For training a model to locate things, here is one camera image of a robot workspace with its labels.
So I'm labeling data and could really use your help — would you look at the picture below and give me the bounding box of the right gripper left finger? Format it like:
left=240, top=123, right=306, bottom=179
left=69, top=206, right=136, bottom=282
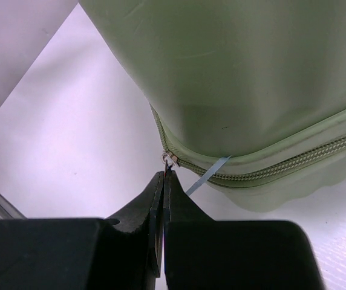
left=0, top=172, right=164, bottom=289

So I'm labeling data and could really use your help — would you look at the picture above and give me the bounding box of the green suitcase blue lining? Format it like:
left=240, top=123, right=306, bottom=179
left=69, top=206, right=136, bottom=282
left=80, top=1, right=346, bottom=212

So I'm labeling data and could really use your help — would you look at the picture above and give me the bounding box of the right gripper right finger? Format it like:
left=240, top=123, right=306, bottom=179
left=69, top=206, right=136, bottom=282
left=163, top=170, right=324, bottom=289

